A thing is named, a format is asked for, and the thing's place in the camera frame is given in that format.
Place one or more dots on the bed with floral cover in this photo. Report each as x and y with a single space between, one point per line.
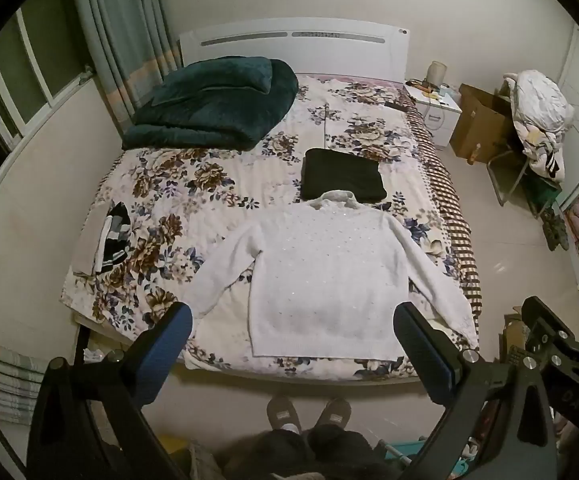
179 185

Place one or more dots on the striped folded mat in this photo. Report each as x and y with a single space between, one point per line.
4 380

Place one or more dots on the white knit sweater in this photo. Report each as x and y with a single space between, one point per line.
319 280

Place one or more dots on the black folded garment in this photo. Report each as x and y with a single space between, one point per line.
342 175

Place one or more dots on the metal frame chair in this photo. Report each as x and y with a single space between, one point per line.
507 175

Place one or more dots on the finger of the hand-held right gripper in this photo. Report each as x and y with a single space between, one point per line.
544 322

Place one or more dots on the grey green curtain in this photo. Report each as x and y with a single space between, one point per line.
119 35

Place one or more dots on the small cardboard box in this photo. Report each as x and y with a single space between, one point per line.
514 335

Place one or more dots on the person's dark trousers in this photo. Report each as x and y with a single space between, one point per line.
299 455

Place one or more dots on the beige folded cloth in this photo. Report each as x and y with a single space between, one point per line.
89 240

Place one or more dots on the white table lamp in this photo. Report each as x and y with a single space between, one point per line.
437 72

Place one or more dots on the brown cardboard box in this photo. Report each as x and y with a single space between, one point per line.
479 125

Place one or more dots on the black white striped cloth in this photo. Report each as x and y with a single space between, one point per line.
115 235

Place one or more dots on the dark green plush blanket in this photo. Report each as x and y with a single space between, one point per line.
209 100

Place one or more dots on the person's right slipper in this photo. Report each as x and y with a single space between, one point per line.
333 412

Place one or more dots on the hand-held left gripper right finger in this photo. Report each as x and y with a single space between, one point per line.
414 342

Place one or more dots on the white nightstand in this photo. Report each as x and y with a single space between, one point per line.
439 115

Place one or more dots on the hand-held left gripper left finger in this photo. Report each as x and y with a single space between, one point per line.
172 330

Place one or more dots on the dark pair of shoes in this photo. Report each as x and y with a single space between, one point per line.
554 230

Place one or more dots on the brown checked bed sheet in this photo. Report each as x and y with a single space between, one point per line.
449 195

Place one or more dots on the white framed window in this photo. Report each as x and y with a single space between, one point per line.
14 90

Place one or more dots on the white jacket pile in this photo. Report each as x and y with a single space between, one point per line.
539 105

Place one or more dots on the white bed headboard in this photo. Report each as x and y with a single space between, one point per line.
289 55

